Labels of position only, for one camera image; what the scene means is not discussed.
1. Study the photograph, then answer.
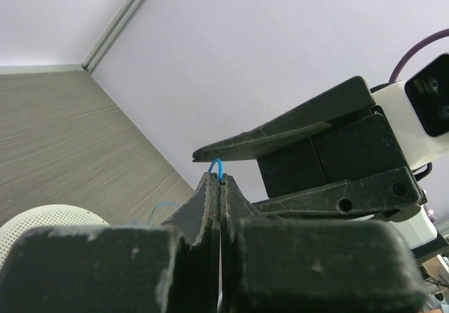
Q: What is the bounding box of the blue cable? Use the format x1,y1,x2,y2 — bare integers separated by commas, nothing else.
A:
129,158,226,227

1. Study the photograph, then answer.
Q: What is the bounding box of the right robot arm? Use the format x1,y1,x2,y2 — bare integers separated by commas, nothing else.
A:
192,76,448,249

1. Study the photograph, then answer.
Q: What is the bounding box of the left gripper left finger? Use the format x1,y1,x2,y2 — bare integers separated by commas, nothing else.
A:
1,173,220,312

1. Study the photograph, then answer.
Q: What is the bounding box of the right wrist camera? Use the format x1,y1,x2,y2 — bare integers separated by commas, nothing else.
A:
373,53,448,170

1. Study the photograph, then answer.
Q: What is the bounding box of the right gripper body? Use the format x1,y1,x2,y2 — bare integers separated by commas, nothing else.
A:
257,107,415,199

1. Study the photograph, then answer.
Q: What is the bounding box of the white cable spool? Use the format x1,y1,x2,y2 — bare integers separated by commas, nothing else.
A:
1,204,108,267

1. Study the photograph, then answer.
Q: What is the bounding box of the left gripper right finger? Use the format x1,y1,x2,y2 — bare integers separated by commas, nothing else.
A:
220,175,427,312

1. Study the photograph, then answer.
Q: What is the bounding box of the aluminium rail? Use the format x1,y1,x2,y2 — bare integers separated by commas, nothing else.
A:
81,0,146,73

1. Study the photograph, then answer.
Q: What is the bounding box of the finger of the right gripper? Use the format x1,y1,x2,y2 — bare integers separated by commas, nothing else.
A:
192,76,374,162
254,167,421,222

